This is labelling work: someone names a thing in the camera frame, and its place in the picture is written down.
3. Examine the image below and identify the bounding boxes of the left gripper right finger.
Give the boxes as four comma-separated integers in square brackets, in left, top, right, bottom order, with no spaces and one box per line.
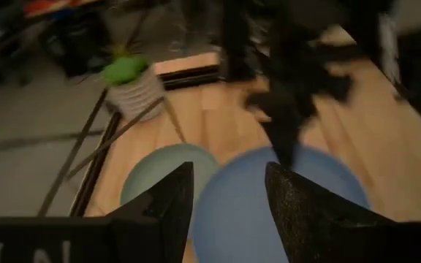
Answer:
[264,161,395,263]

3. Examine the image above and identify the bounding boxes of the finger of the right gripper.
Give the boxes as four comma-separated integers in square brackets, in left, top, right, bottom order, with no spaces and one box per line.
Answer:
[265,115,307,171]

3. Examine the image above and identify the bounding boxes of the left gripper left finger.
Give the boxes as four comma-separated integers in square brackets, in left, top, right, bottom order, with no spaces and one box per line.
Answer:
[107,161,196,263]

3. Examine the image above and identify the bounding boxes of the green plate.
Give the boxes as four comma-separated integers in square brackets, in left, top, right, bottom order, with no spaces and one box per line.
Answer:
[120,142,219,220]

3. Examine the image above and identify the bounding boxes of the blue plate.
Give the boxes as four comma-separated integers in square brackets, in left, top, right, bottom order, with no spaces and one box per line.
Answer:
[190,145,372,263]

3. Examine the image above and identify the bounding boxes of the succulent in white patterned pot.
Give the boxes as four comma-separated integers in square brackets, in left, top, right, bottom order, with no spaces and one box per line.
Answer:
[100,43,166,122]

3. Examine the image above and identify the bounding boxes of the black diagonal frame strut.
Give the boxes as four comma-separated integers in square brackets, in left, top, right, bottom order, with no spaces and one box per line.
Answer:
[341,0,421,142]

